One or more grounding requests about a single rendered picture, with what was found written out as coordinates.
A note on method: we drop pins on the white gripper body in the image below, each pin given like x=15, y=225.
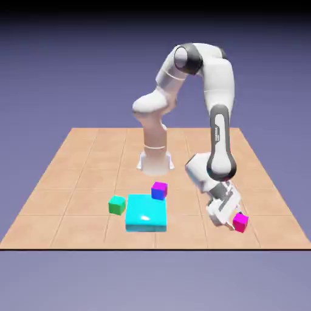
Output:
x=222, y=210

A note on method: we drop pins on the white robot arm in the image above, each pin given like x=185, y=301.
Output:
x=218, y=82

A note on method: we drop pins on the small blue cube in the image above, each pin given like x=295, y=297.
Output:
x=159, y=190

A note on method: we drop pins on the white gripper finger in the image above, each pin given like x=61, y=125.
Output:
x=229, y=224

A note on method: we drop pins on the small pink cube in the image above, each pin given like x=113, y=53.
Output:
x=240, y=222

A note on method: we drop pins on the small green cube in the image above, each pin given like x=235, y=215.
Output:
x=117, y=205

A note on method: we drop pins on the large cyan box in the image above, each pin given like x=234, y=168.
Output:
x=145, y=212

